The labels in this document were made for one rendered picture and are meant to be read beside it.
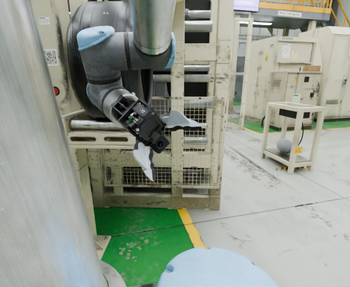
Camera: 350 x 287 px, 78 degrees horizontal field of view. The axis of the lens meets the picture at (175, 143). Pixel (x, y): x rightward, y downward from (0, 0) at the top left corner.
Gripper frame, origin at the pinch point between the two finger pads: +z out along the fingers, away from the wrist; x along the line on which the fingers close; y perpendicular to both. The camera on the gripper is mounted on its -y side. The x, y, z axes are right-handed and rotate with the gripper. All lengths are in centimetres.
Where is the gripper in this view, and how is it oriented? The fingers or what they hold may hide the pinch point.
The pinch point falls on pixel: (179, 155)
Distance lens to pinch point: 45.5
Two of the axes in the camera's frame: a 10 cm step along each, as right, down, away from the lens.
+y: -4.1, -4.7, -7.9
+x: 6.7, -7.4, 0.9
